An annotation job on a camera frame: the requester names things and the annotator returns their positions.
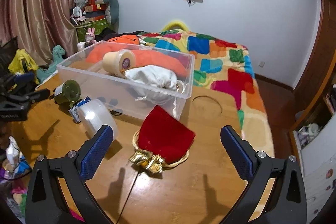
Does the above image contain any pink rabbit figure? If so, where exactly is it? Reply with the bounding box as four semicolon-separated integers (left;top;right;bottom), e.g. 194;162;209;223
85;27;96;44

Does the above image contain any yellow curved headboard pillow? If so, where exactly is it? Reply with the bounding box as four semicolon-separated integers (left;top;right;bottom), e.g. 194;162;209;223
162;20;189;31

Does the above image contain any clear round cotton pad box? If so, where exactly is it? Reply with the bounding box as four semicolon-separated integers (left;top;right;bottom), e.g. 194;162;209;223
77;99;118;140

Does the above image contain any teal dinosaur plush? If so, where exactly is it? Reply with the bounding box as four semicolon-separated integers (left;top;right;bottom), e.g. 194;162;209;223
37;45;66;83

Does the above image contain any white drawstring cloth bag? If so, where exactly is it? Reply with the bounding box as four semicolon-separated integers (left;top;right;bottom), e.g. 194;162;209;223
124;65;185;105

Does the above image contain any blue Max staples box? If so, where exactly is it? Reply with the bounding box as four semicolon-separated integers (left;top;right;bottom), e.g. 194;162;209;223
68;97;92;124

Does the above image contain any pink curtain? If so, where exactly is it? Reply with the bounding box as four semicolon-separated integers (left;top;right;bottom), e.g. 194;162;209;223
1;0;78;65

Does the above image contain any clear plastic storage bin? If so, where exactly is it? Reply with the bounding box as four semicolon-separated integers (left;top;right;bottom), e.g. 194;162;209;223
58;41;195;119

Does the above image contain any green spray bottle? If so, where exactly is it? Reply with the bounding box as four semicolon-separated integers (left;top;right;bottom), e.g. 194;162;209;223
54;80;81;107

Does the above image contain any dark purple garment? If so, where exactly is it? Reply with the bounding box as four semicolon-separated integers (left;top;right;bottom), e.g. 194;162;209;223
95;28;142;42

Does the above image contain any orange puffer jacket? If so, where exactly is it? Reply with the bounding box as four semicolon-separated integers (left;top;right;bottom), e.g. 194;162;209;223
86;35;188;77

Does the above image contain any brown wooden door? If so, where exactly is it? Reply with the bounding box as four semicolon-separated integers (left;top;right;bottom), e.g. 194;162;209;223
293;0;335;113

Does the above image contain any red velvet gift pouch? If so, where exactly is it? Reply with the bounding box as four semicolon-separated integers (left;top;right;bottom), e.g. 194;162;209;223
129;105;195;174

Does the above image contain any colourful patchwork blanket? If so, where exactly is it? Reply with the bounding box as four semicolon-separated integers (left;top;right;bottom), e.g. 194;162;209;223
138;30;274;156

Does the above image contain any cream plastic jar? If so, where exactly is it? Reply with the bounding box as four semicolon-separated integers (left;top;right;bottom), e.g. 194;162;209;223
102;49;135;78

